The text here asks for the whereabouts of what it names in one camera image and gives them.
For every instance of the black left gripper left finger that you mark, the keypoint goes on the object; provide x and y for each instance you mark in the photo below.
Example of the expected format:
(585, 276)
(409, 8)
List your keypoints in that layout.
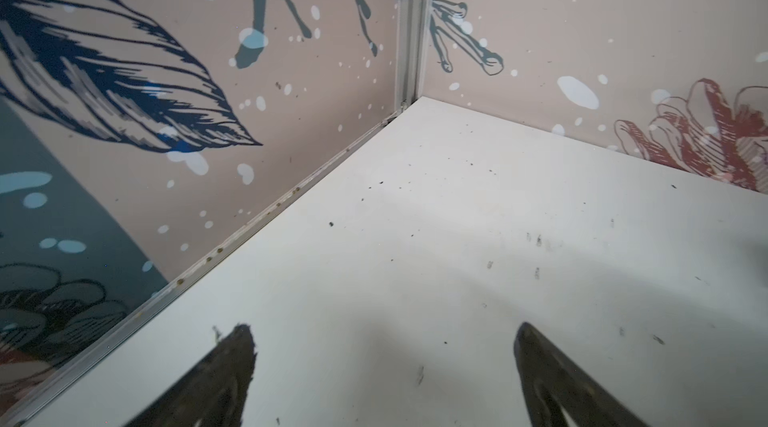
(213, 392)

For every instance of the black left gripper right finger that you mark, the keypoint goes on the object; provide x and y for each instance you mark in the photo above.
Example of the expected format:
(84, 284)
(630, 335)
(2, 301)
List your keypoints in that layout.
(557, 392)

